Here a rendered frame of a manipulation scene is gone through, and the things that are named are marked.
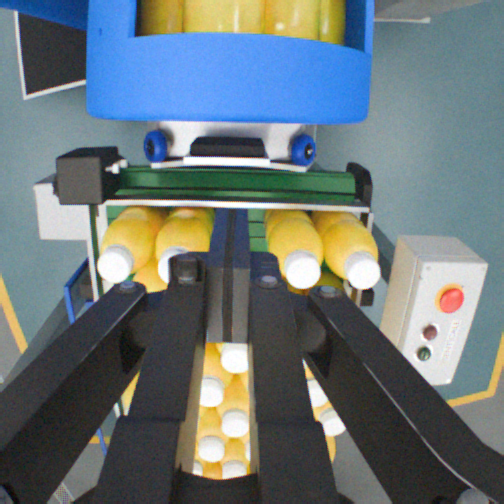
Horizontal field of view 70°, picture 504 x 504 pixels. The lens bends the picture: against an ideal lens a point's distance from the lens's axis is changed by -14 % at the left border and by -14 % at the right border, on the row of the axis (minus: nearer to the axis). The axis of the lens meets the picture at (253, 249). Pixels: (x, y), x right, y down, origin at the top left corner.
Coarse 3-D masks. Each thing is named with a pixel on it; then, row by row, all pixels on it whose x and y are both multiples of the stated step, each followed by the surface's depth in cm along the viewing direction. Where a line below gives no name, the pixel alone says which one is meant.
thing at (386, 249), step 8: (312, 168) 143; (320, 168) 142; (376, 232) 81; (376, 240) 77; (384, 240) 77; (384, 248) 73; (392, 248) 73; (384, 256) 70; (392, 256) 70; (384, 264) 70; (392, 264) 66; (384, 272) 69; (384, 280) 69
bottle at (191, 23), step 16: (192, 0) 29; (208, 0) 28; (224, 0) 28; (240, 0) 28; (256, 0) 29; (192, 16) 29; (208, 16) 29; (224, 16) 29; (240, 16) 29; (256, 16) 30; (192, 32) 30; (240, 32) 29; (256, 32) 30
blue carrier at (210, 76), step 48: (96, 0) 28; (96, 48) 30; (144, 48) 27; (192, 48) 26; (240, 48) 26; (288, 48) 27; (336, 48) 28; (96, 96) 31; (144, 96) 28; (192, 96) 27; (240, 96) 27; (288, 96) 28; (336, 96) 30
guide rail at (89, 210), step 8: (88, 208) 56; (88, 216) 56; (88, 224) 57; (96, 224) 60; (88, 232) 57; (96, 232) 60; (88, 240) 58; (96, 240) 60; (88, 248) 58; (96, 248) 60; (96, 256) 60; (96, 264) 60; (96, 272) 60; (96, 280) 60; (96, 288) 61; (96, 296) 61; (120, 400) 72; (120, 408) 72
